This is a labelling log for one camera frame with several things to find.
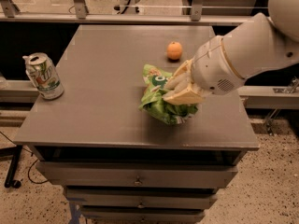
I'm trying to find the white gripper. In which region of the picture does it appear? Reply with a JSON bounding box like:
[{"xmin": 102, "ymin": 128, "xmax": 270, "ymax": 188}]
[{"xmin": 163, "ymin": 35, "xmax": 245, "ymax": 105}]

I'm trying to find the green rice chip bag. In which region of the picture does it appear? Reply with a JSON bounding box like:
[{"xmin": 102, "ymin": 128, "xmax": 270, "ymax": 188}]
[{"xmin": 139, "ymin": 64, "xmax": 198, "ymax": 125}]

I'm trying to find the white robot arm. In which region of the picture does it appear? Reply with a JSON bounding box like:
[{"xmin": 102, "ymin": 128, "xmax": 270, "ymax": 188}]
[{"xmin": 163, "ymin": 0, "xmax": 299, "ymax": 105}]

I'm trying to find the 7up soda can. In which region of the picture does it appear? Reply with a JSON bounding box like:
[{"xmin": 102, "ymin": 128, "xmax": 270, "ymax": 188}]
[{"xmin": 23, "ymin": 52, "xmax": 64, "ymax": 100}]

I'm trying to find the orange fruit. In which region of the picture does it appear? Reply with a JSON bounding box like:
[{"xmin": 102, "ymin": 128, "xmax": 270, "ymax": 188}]
[{"xmin": 166, "ymin": 42, "xmax": 182, "ymax": 61}]

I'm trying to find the grey drawer cabinet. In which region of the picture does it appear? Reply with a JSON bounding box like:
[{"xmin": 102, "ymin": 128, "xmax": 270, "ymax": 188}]
[{"xmin": 13, "ymin": 24, "xmax": 260, "ymax": 224}]

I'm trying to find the top grey drawer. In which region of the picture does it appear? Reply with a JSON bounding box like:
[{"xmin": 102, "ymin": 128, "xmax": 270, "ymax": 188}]
[{"xmin": 36, "ymin": 161, "xmax": 237, "ymax": 189}]

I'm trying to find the grey drawer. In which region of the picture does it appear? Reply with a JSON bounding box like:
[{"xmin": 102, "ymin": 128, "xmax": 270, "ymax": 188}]
[
  {"xmin": 80, "ymin": 206, "xmax": 205, "ymax": 223},
  {"xmin": 64, "ymin": 189, "xmax": 217, "ymax": 209},
  {"xmin": 36, "ymin": 161, "xmax": 237, "ymax": 189}
]

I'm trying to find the middle grey drawer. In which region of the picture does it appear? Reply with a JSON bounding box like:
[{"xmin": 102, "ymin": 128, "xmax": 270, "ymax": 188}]
[{"xmin": 64, "ymin": 189, "xmax": 217, "ymax": 209}]

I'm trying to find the bottom grey drawer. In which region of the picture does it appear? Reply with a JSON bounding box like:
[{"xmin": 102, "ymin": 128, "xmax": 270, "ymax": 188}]
[{"xmin": 80, "ymin": 206, "xmax": 205, "ymax": 223}]

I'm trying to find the black stand leg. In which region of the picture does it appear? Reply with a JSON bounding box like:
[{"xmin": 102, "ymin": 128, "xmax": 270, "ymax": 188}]
[{"xmin": 0, "ymin": 146, "xmax": 22, "ymax": 189}]

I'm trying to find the metal window rail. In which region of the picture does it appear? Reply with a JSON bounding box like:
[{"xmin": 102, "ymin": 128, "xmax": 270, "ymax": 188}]
[{"xmin": 0, "ymin": 0, "xmax": 268, "ymax": 26}]

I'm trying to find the black floor cable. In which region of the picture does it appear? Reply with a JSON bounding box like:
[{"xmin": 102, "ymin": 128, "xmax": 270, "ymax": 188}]
[{"xmin": 0, "ymin": 131, "xmax": 50, "ymax": 185}]

